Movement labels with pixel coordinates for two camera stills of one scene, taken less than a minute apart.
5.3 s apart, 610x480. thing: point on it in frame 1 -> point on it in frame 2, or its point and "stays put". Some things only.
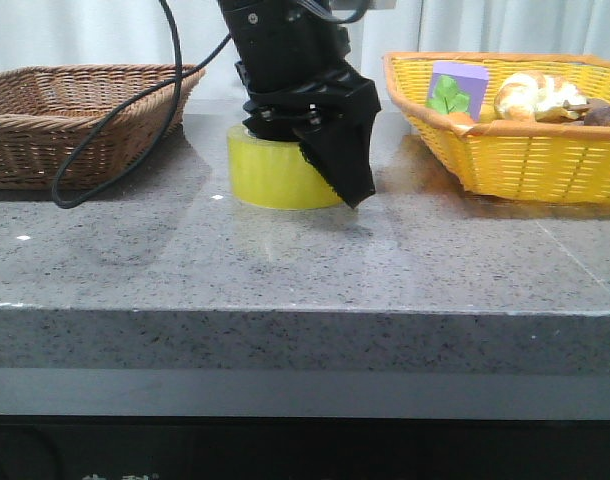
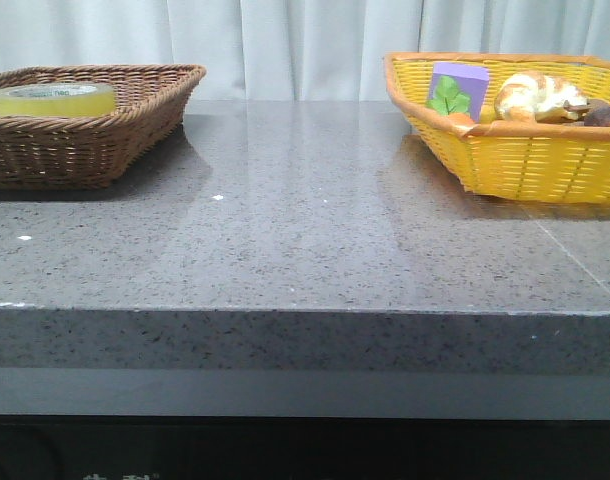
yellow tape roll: [275, 174] -> [53, 100]
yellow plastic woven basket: [524, 160] stays put
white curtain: [42, 33] stays put
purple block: [472, 79] stays put
